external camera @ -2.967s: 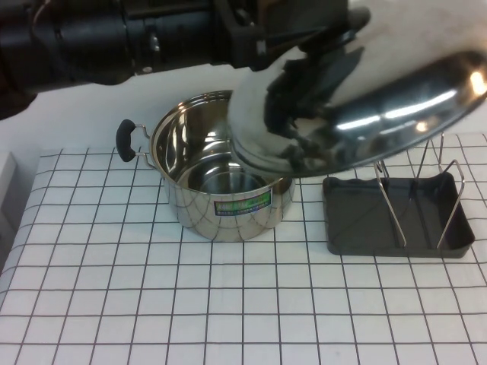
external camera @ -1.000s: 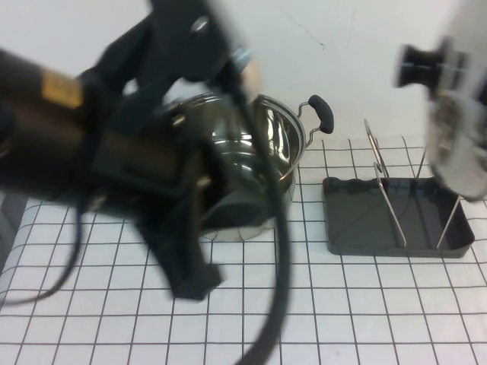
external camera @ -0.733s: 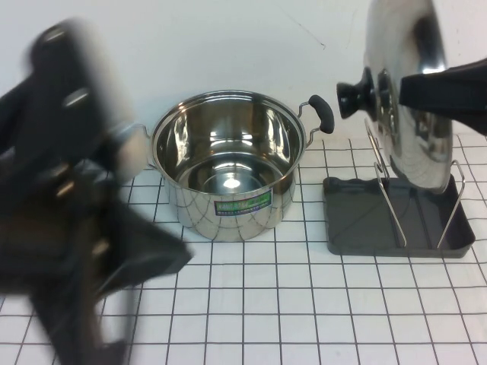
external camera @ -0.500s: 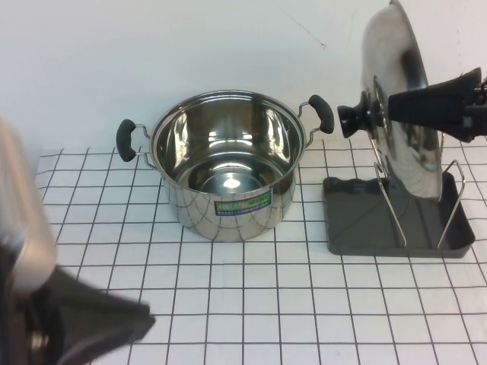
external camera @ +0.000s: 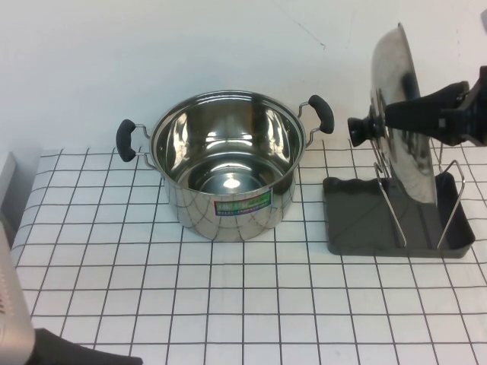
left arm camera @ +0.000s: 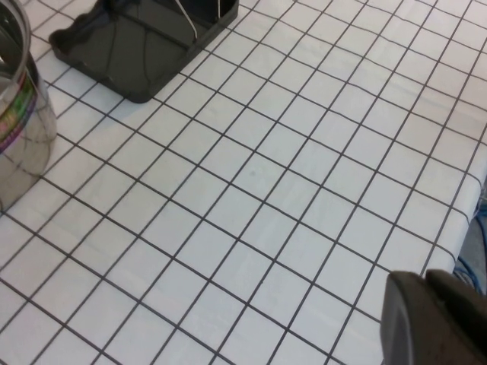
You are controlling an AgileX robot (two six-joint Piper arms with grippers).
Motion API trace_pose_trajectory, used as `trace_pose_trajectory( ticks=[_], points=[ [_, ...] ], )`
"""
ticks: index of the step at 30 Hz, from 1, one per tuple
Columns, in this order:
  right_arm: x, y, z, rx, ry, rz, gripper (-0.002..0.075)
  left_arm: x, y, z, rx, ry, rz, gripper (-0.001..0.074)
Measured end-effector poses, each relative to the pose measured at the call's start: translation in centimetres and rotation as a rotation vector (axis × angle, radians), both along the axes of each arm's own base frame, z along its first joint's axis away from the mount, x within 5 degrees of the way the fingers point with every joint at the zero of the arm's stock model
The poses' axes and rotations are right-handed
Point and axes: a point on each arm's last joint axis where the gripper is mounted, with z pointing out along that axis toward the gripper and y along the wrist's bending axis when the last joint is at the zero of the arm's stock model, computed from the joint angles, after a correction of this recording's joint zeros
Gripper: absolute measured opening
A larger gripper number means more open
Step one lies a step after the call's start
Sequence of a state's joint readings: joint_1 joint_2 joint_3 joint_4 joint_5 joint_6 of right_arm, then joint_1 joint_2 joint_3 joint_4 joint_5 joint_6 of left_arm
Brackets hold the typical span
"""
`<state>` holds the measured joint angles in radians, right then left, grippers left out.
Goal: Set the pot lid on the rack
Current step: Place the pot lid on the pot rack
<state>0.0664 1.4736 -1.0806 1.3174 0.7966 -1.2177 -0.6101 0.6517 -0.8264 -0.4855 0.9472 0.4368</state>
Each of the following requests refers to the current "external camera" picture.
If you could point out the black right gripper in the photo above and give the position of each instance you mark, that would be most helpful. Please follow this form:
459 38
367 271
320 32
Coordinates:
472 118

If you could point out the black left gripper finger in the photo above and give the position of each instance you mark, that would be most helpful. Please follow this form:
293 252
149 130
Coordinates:
76 350

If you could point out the stainless steel pot lid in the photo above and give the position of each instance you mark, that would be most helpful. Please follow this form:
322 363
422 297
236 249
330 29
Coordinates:
395 68

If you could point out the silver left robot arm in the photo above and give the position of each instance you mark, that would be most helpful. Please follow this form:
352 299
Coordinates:
13 304

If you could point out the stainless steel cooking pot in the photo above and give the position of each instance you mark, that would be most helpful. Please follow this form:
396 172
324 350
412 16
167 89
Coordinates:
228 224

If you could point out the white black grid tablecloth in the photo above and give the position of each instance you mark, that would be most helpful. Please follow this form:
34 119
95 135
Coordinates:
243 304

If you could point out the grey box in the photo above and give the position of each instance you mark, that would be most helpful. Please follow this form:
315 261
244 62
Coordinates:
7 178

